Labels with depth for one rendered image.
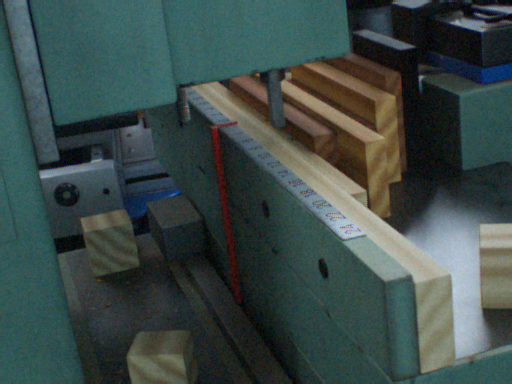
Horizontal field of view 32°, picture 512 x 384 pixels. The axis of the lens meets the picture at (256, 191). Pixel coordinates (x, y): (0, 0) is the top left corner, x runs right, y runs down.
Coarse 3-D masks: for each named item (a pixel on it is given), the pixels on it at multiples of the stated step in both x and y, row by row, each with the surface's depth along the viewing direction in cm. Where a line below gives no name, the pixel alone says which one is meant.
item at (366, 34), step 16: (368, 32) 73; (368, 48) 71; (384, 48) 68; (400, 48) 66; (416, 48) 66; (384, 64) 69; (400, 64) 66; (416, 64) 67; (416, 80) 67; (416, 96) 68; (416, 112) 68; (416, 128) 68; (416, 144) 69; (416, 160) 69
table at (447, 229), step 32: (160, 128) 91; (160, 160) 96; (192, 160) 79; (192, 192) 82; (416, 192) 65; (448, 192) 64; (480, 192) 64; (416, 224) 60; (448, 224) 59; (480, 224) 59; (256, 256) 64; (448, 256) 55; (256, 288) 66; (288, 288) 57; (480, 288) 51; (288, 320) 59; (320, 320) 52; (480, 320) 47; (320, 352) 54; (352, 352) 48; (480, 352) 45
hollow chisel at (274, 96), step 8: (272, 88) 66; (280, 88) 66; (272, 96) 66; (280, 96) 66; (272, 104) 66; (280, 104) 66; (272, 112) 66; (280, 112) 67; (272, 120) 67; (280, 120) 67
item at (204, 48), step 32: (192, 0) 59; (224, 0) 60; (256, 0) 60; (288, 0) 61; (320, 0) 62; (192, 32) 60; (224, 32) 60; (256, 32) 61; (288, 32) 62; (320, 32) 62; (192, 64) 60; (224, 64) 61; (256, 64) 62; (288, 64) 62
